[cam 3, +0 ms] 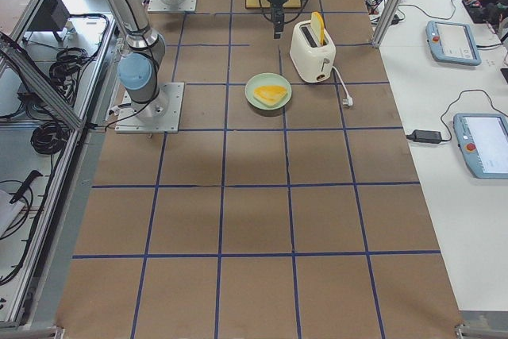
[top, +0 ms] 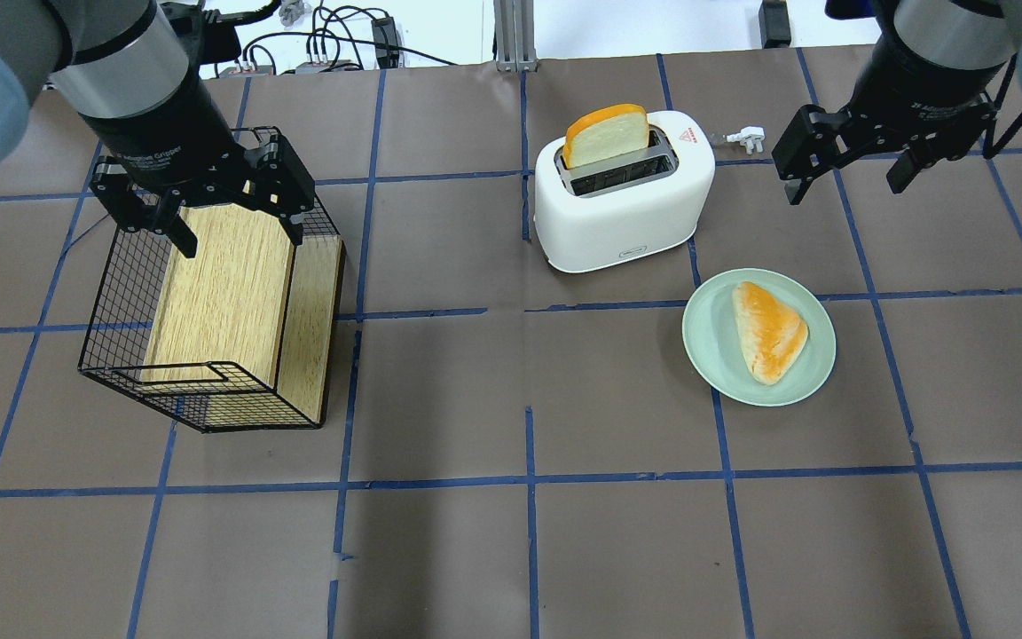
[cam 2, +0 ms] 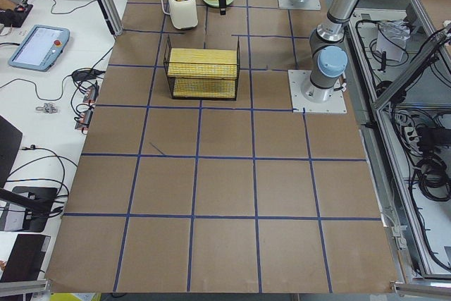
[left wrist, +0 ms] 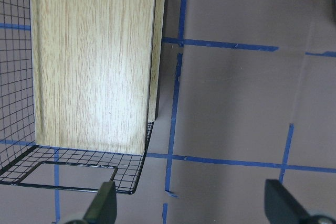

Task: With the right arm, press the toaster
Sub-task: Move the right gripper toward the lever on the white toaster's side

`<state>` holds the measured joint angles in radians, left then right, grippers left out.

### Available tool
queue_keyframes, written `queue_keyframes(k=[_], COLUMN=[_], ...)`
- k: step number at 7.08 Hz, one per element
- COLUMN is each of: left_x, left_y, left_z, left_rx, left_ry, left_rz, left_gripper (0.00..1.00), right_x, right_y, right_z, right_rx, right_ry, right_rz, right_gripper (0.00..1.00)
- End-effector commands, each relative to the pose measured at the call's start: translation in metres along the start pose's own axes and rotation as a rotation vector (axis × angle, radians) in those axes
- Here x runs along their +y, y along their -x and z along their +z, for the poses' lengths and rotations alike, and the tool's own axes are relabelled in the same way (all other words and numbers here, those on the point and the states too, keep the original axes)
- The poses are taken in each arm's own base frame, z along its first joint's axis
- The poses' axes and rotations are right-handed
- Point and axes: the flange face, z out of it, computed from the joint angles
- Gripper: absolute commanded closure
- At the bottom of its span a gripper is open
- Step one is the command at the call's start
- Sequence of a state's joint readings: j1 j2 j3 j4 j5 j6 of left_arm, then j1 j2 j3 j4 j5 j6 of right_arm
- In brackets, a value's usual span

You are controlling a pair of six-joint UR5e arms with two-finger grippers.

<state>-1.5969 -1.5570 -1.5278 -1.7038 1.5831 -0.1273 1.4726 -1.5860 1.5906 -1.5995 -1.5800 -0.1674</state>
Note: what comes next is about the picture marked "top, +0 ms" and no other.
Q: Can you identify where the aluminium frame post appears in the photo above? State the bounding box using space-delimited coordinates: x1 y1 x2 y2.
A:
493 0 539 73

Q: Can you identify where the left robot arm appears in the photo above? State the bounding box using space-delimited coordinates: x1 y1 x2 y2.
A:
0 1 319 258

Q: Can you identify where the bread slice in toaster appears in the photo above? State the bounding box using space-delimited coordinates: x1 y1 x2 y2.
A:
562 104 650 170

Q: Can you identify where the light green plate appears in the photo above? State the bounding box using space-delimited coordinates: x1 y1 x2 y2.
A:
681 268 837 406

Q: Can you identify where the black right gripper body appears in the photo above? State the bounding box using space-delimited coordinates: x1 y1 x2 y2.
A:
772 40 998 182

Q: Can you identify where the triangular bread on plate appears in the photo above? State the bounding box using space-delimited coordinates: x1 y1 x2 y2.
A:
733 280 810 387

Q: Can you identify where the black cables bundle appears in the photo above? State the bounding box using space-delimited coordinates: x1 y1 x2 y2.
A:
210 0 459 79

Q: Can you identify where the white toaster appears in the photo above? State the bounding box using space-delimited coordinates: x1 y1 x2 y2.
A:
535 110 715 272

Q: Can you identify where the black wire basket shelf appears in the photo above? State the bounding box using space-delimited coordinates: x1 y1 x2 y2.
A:
77 126 346 433

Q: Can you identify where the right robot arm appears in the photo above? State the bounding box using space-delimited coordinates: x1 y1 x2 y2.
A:
772 1 1022 206

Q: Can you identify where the black box at table edge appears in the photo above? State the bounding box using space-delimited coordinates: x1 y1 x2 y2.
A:
758 0 792 49

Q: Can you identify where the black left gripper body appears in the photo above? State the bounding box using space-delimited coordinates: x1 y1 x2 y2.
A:
84 78 317 233

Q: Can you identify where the white power plug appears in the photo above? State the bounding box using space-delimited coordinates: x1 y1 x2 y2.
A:
709 125 767 156

